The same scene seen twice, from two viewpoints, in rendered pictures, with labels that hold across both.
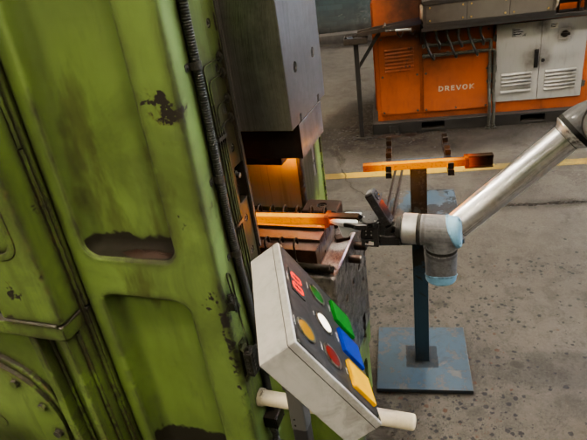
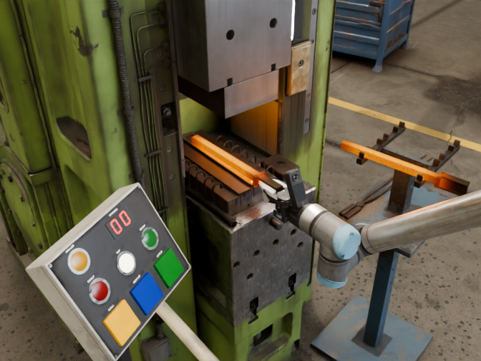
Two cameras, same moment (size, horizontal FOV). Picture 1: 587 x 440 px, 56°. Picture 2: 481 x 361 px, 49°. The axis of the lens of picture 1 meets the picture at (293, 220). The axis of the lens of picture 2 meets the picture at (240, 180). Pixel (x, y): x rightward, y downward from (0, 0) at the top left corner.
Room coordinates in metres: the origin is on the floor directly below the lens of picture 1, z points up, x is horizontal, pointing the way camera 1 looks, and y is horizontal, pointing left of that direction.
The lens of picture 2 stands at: (0.21, -0.72, 1.95)
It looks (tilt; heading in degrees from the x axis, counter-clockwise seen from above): 34 degrees down; 29
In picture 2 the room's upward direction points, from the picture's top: 1 degrees counter-clockwise
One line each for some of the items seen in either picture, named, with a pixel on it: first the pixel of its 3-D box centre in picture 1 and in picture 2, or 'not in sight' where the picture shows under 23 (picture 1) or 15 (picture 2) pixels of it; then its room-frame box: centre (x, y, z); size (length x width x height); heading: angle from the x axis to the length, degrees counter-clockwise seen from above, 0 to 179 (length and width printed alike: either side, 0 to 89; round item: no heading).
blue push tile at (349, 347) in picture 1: (348, 349); (145, 294); (0.89, -0.08, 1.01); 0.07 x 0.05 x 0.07; 3
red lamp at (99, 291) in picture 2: (332, 355); (99, 291); (0.79, -0.04, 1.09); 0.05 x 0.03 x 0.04; 158
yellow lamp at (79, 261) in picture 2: (306, 330); (79, 261); (0.79, 0.01, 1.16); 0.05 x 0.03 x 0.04; 158
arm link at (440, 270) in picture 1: (440, 262); (334, 263); (1.34, -0.41, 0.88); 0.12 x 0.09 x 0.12; 168
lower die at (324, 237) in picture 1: (262, 236); (213, 168); (1.52, 0.11, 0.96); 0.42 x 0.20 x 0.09; 68
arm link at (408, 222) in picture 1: (409, 228); (314, 219); (1.37, -0.33, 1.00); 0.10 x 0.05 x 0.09; 157
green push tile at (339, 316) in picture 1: (340, 319); (167, 268); (0.99, -0.07, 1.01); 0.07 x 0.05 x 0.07; 3
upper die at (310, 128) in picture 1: (242, 128); (208, 71); (1.52, 0.11, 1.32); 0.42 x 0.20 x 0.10; 68
